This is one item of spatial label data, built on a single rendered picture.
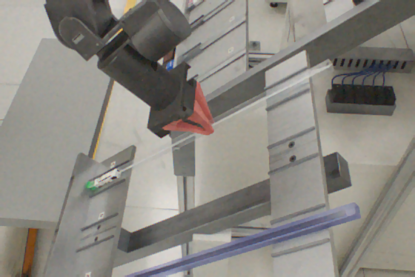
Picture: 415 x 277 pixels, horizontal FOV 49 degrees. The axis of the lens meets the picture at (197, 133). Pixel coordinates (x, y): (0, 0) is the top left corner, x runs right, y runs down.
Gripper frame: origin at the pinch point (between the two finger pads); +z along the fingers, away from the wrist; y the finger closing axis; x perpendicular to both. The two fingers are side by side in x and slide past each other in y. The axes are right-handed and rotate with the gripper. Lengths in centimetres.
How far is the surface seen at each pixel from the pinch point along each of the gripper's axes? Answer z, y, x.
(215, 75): 10.0, 25.0, 8.3
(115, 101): 40, 90, 95
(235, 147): 75, 68, 55
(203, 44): 10.2, 38.7, 12.9
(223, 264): 16.9, -14.1, 10.2
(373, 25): 12.1, 17.2, -24.4
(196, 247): 9.3, -14.0, 9.6
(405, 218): 76, 17, -3
